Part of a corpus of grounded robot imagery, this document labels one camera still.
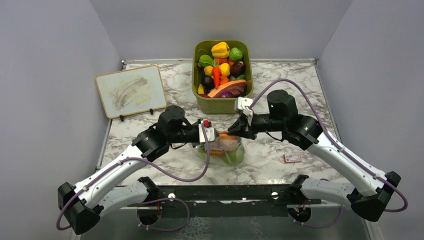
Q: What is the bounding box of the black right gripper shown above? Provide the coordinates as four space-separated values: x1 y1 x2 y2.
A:
227 112 287 141

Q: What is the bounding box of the peach toy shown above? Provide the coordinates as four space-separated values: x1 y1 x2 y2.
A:
218 132 240 151

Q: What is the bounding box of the clear zip bag orange zipper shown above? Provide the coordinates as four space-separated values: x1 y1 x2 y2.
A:
209 131 246 166

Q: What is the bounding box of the orange spiky pineapple toy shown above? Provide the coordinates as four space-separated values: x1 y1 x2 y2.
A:
197 144 226 160

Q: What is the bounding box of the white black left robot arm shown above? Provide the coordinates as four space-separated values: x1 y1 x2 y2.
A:
56 105 217 235

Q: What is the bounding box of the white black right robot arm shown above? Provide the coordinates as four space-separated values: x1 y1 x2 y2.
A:
228 90 401 222

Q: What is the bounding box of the purple eggplant toy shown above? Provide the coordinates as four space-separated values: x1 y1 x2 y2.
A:
216 91 234 98

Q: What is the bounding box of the green plastic bin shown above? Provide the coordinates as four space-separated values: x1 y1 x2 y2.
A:
191 39 254 114

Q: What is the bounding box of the dark red plum toy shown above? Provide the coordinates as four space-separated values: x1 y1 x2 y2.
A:
230 62 246 78

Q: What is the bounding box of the small red white card box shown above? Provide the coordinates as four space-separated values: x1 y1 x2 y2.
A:
283 154 302 163

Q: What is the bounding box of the yellow lemon toy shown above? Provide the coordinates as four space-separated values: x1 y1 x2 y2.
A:
203 65 214 77
218 62 231 77

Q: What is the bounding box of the orange carrot toy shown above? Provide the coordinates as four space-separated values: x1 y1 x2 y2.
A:
212 65 221 89

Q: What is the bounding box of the green broccoli toy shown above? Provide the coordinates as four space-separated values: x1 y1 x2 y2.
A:
228 47 244 62

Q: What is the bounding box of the green pepper toy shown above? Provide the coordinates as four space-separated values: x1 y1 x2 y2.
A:
198 54 214 68

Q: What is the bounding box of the yellow bell pepper toy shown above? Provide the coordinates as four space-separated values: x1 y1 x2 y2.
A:
211 41 230 58

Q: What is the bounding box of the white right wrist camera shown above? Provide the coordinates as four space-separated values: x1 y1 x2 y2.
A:
234 96 254 126

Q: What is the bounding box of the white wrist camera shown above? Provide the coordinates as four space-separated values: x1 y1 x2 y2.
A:
234 96 254 126
198 119 218 144

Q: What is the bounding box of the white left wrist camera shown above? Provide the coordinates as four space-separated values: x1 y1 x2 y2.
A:
198 119 218 144

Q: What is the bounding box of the black metal base rail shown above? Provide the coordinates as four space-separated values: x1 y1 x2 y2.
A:
136 184 321 219

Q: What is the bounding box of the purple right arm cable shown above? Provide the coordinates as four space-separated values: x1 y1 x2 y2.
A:
248 78 409 229

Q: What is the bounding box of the small whiteboard with wooden frame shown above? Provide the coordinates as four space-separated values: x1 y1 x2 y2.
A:
94 64 168 119

